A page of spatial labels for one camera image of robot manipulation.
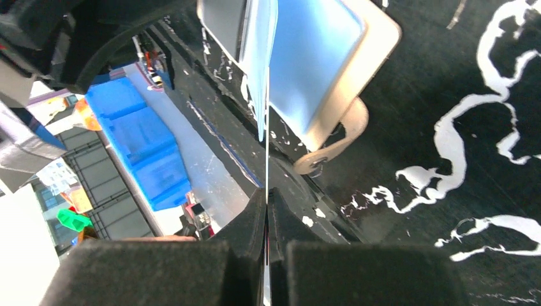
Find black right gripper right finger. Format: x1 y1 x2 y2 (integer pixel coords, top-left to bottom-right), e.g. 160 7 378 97
267 188 468 305

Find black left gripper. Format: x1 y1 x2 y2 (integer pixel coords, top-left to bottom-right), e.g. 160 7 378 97
1 0 186 94

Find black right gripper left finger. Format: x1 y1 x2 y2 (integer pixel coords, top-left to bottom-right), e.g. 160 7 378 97
41 189 267 305

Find white credit card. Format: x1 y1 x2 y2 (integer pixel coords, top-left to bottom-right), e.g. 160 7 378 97
263 68 272 305

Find blue plastic bin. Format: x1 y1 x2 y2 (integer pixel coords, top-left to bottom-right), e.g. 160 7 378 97
85 78 191 211

